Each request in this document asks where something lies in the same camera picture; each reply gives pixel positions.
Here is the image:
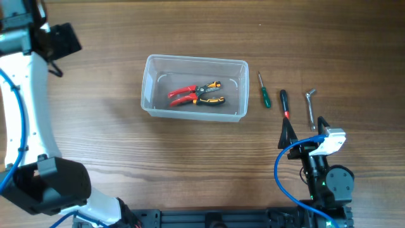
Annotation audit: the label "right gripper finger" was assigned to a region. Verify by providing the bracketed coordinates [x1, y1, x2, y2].
[278, 117, 298, 149]
[318, 116, 330, 135]

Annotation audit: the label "orange black long-nose pliers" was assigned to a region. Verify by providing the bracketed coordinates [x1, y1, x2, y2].
[193, 81, 225, 106]

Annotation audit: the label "red handled pruning shears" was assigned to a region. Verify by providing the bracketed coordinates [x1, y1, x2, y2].
[168, 85, 208, 106]

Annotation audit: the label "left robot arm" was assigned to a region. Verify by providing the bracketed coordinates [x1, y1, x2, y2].
[1, 0, 142, 227]

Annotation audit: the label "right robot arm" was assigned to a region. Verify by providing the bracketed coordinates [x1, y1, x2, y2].
[269, 117, 354, 227]

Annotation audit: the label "clear plastic container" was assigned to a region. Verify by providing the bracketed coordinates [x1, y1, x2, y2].
[140, 54, 249, 122]

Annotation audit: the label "silver L-shaped socket wrench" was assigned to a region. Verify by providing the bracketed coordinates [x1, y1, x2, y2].
[305, 88, 316, 131]

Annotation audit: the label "right blue cable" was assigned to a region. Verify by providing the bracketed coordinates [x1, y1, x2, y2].
[273, 134, 341, 228]

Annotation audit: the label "blue cable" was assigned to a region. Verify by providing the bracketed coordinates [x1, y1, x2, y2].
[273, 134, 341, 228]
[0, 68, 108, 228]

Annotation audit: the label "black red handled screwdriver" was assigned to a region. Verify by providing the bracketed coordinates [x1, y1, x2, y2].
[280, 89, 290, 119]

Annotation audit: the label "green handled screwdriver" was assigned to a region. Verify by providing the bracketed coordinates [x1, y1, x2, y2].
[258, 72, 271, 108]

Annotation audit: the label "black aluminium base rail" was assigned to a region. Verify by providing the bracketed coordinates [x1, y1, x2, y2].
[132, 206, 354, 228]

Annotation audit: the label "left blue cable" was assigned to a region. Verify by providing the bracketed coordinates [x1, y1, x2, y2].
[0, 68, 108, 228]

